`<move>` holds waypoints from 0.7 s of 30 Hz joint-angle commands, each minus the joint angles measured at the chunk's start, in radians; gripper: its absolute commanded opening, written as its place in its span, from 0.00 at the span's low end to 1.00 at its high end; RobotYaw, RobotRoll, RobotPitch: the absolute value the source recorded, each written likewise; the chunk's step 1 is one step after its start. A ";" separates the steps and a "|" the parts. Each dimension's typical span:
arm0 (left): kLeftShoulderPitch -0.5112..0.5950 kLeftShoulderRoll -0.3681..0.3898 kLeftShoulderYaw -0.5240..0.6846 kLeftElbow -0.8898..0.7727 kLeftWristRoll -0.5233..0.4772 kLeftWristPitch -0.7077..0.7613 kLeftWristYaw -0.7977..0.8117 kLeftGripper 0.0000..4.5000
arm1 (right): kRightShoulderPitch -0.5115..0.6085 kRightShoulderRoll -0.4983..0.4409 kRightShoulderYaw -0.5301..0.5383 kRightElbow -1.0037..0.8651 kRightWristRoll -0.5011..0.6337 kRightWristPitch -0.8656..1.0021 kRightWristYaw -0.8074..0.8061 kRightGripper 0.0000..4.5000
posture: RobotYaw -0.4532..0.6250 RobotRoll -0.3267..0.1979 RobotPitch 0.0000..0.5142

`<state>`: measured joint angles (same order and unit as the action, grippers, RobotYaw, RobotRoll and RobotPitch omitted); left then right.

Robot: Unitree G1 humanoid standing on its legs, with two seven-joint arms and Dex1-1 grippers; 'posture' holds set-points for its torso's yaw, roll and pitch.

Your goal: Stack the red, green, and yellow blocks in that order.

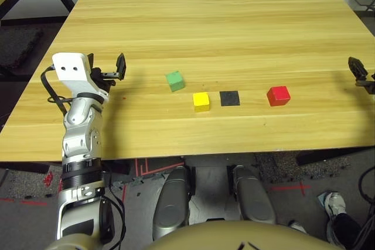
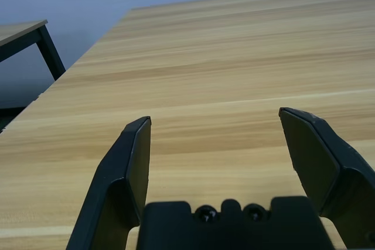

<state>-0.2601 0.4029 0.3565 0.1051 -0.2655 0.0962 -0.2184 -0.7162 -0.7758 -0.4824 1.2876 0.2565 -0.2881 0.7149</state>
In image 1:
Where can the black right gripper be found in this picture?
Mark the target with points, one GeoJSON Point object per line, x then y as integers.
{"type": "Point", "coordinates": [368, 86]}

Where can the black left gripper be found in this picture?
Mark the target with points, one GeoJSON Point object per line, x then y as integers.
{"type": "Point", "coordinates": [101, 78]}

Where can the green wooden block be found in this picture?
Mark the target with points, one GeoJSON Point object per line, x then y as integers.
{"type": "Point", "coordinates": [175, 81]}

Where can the red wooden block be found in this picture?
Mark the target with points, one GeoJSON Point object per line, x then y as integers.
{"type": "Point", "coordinates": [278, 96]}

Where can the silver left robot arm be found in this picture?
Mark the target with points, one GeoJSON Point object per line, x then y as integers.
{"type": "Point", "coordinates": [82, 133]}

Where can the grey stool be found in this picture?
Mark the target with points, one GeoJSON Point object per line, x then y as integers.
{"type": "Point", "coordinates": [364, 0]}

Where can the black foam floor mat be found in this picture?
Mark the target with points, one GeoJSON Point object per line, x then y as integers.
{"type": "Point", "coordinates": [17, 45]}

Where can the yellow wooden block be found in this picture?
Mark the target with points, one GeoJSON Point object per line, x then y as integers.
{"type": "Point", "coordinates": [201, 102]}

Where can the speckled dark floor mat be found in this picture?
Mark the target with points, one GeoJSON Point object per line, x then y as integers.
{"type": "Point", "coordinates": [278, 168]}

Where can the black square marker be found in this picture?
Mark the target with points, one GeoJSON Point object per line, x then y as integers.
{"type": "Point", "coordinates": [230, 98]}

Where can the red tape cross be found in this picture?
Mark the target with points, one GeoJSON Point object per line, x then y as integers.
{"type": "Point", "coordinates": [301, 188]}

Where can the grey foot pedal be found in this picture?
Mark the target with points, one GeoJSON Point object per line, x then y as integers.
{"type": "Point", "coordinates": [322, 197]}

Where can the white sneaker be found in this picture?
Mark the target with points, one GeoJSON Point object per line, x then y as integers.
{"type": "Point", "coordinates": [334, 204]}
{"type": "Point", "coordinates": [297, 227]}

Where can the grey robot left leg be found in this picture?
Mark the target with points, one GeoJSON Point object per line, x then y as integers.
{"type": "Point", "coordinates": [173, 203]}

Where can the grey robot leg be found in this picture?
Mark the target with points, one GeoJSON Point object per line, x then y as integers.
{"type": "Point", "coordinates": [173, 203]}
{"type": "Point", "coordinates": [252, 197]}

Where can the dark trouser leg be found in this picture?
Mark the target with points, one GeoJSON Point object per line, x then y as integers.
{"type": "Point", "coordinates": [347, 229]}

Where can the grey robot right leg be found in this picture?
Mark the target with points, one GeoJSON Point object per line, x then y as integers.
{"type": "Point", "coordinates": [252, 197]}

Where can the tan robot torso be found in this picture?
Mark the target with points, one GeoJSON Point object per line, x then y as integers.
{"type": "Point", "coordinates": [234, 238]}

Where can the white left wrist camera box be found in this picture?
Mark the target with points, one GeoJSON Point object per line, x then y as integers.
{"type": "Point", "coordinates": [73, 68]}

